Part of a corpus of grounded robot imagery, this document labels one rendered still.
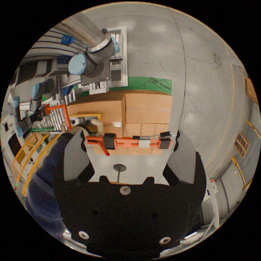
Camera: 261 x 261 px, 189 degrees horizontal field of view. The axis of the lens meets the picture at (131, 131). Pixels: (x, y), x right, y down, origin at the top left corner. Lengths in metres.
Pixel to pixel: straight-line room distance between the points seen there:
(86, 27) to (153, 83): 1.51
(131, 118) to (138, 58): 1.09
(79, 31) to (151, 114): 1.14
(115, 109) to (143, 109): 0.50
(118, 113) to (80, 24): 0.69
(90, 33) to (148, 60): 1.46
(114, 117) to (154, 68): 1.23
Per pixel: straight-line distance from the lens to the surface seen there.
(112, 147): 0.59
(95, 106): 0.77
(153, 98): 1.13
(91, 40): 0.37
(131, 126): 1.23
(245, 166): 9.31
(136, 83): 1.63
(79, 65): 0.44
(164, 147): 0.60
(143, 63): 1.68
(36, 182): 0.44
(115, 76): 1.45
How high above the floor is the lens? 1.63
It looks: 58 degrees down
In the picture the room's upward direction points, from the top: 178 degrees counter-clockwise
